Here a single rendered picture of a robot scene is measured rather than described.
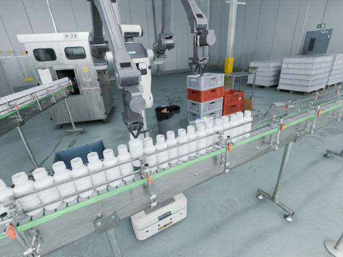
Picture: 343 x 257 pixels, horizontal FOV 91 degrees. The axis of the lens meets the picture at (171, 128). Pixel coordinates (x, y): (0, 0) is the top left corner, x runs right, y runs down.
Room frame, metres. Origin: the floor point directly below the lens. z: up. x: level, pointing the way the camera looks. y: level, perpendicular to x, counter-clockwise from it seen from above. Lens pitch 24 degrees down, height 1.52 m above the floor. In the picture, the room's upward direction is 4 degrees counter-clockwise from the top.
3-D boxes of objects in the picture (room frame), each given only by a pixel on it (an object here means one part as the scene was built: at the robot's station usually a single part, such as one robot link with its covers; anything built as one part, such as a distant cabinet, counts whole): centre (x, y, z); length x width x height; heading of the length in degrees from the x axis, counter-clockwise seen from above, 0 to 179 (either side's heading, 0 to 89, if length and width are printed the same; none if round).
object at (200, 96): (3.29, -0.70, 0.78); 0.61 x 0.41 x 0.22; 124
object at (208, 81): (3.28, -0.70, 1.00); 0.61 x 0.41 x 0.22; 124
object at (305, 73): (6.06, -4.73, 0.59); 1.24 x 1.03 x 1.17; 119
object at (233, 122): (0.92, -0.37, 1.08); 0.06 x 0.06 x 0.17
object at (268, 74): (7.35, -4.19, 0.50); 1.23 x 1.05 x 1.00; 115
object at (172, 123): (2.84, 0.05, 0.32); 0.45 x 0.45 x 0.64
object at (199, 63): (0.99, -0.18, 1.43); 0.07 x 0.07 x 0.09; 27
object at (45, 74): (3.79, 2.60, 1.22); 0.23 x 0.04 x 0.32; 99
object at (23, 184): (0.48, 0.53, 1.08); 0.06 x 0.06 x 0.17
